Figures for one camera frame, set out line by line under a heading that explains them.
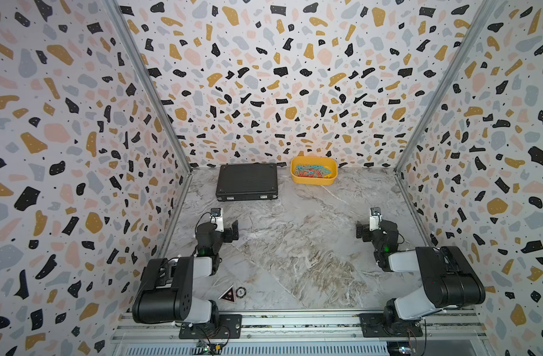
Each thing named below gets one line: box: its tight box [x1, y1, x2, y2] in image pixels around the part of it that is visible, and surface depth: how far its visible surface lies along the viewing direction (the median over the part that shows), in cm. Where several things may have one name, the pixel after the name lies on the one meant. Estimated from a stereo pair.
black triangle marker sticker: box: [217, 284, 236, 305], surface depth 81 cm
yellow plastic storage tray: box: [290, 155, 338, 186], surface depth 123 cm
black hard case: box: [215, 163, 279, 202], surface depth 112 cm
